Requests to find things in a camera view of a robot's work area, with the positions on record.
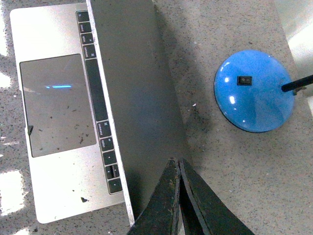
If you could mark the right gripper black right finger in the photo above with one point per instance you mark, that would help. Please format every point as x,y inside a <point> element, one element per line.
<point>203,212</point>

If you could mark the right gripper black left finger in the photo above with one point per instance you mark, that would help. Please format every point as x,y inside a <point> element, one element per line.
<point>161,216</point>

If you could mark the silver laptop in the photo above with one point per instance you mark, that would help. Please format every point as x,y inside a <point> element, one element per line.
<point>101,114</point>

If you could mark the blue desk lamp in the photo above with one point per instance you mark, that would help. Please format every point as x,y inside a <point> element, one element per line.
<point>255,92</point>

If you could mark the white pleated curtain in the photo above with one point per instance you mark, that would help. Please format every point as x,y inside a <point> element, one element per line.
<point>296,18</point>

